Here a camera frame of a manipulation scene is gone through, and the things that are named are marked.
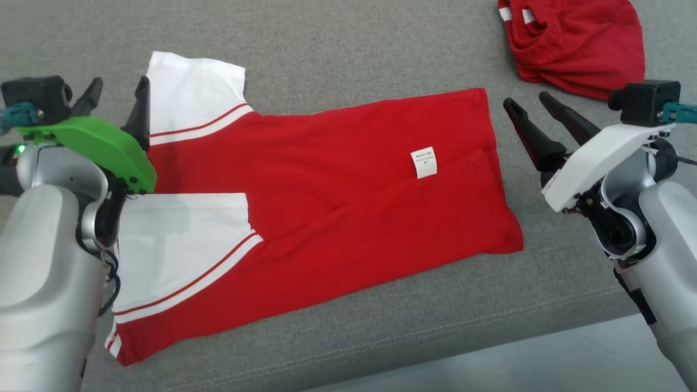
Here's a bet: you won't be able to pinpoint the red jersey with white sleeves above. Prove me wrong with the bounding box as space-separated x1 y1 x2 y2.
105 51 524 367

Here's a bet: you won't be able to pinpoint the black camera cable, teal plug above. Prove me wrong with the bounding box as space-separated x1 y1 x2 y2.
657 102 697 125
0 102 44 134

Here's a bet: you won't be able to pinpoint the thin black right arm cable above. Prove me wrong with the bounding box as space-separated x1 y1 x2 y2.
653 147 697 165

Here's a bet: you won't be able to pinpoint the red shorts with white stripe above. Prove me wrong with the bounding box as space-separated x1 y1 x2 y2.
497 0 646 101

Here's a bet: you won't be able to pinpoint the black right camera cable, teal plug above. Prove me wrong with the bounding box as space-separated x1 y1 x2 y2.
657 102 697 125

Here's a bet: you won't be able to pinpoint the black left camera cable, teal plug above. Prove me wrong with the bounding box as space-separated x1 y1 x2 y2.
0 102 44 134

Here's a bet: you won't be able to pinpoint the grey fabric sofa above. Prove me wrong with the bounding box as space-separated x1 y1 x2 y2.
0 0 697 392

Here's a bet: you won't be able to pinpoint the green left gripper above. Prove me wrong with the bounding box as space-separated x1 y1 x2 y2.
15 76 157 194

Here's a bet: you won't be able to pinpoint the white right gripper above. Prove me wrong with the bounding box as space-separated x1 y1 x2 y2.
503 91 676 213

